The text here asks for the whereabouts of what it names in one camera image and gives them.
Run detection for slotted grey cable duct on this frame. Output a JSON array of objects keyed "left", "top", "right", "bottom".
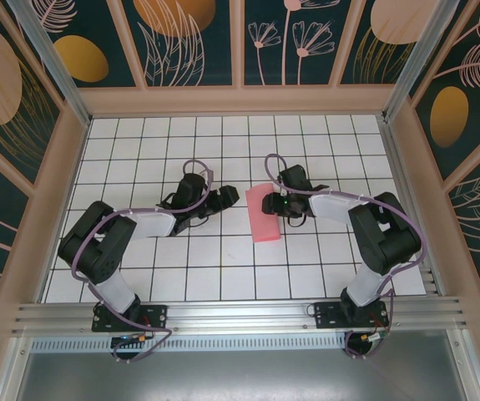
[{"left": 30, "top": 337, "right": 349, "bottom": 352}]

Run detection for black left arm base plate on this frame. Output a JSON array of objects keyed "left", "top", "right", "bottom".
[{"left": 92, "top": 303, "right": 169, "bottom": 333}]

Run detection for small controller board with LEDs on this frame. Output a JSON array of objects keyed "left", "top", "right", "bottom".
[{"left": 111, "top": 332, "right": 148, "bottom": 347}]

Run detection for aluminium corner post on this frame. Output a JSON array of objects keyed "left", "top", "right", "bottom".
[
  {"left": 381, "top": 0, "right": 462, "bottom": 122},
  {"left": 5, "top": 0, "right": 93, "bottom": 126}
]

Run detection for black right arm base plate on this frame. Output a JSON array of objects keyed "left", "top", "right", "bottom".
[{"left": 313, "top": 301, "right": 390, "bottom": 331}]

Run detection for grey metal panel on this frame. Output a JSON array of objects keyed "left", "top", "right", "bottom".
[{"left": 13, "top": 350, "right": 474, "bottom": 401}]

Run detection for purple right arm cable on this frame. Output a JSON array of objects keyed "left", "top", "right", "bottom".
[{"left": 264, "top": 153, "right": 427, "bottom": 361}]

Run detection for aluminium side rail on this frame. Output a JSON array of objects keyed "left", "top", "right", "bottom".
[{"left": 379, "top": 119, "right": 447, "bottom": 297}]

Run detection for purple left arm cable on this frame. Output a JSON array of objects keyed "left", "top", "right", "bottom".
[{"left": 71, "top": 159, "right": 216, "bottom": 364}]

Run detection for pink cloth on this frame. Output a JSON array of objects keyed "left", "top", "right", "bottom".
[{"left": 244, "top": 181, "right": 282, "bottom": 243}]

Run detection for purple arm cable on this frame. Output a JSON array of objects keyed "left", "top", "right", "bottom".
[
  {"left": 264, "top": 153, "right": 427, "bottom": 361},
  {"left": 71, "top": 159, "right": 216, "bottom": 364}
]

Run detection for long aluminium mounting rail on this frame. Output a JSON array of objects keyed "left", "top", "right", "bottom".
[{"left": 12, "top": 296, "right": 468, "bottom": 335}]

